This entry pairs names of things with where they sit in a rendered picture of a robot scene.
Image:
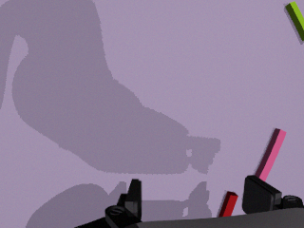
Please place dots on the red rod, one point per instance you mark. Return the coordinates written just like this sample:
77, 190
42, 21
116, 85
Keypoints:
228, 205

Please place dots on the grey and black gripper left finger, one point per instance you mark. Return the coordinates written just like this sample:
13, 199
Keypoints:
121, 215

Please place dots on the lime green rod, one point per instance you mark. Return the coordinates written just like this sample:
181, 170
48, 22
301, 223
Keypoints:
297, 18

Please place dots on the pink rod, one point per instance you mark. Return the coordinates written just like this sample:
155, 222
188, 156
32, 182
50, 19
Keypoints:
270, 154

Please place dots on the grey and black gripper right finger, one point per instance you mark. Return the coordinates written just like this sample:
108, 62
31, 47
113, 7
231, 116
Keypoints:
259, 196

